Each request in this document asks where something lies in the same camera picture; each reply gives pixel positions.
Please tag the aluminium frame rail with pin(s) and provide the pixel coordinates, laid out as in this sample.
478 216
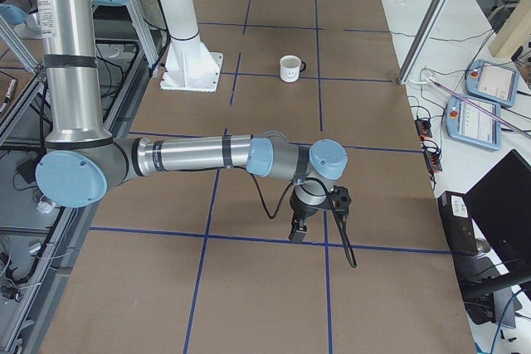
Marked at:
34 246

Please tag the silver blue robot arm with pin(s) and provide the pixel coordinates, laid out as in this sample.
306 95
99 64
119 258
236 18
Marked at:
84 160

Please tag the aluminium frame post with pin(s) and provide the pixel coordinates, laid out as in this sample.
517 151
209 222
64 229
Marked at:
423 34

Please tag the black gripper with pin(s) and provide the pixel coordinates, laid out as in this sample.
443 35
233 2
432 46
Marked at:
301 209

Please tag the metal stick with green tip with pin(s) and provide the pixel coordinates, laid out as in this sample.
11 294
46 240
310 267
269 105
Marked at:
431 81

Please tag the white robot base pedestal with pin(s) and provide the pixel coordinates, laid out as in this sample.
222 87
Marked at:
189 66

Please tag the teach pendant with red button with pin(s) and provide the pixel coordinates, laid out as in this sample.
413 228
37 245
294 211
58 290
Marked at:
497 83

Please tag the black laptop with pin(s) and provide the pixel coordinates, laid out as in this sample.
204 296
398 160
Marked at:
488 232

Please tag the white mug with black handle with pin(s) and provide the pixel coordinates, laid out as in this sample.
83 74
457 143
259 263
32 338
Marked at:
291 67

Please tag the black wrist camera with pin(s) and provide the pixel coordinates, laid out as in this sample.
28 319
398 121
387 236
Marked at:
340 200

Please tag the wooden beam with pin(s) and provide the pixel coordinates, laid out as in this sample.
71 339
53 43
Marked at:
513 33

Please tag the brown paper table cover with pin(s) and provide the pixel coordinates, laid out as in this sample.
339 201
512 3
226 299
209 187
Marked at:
200 262

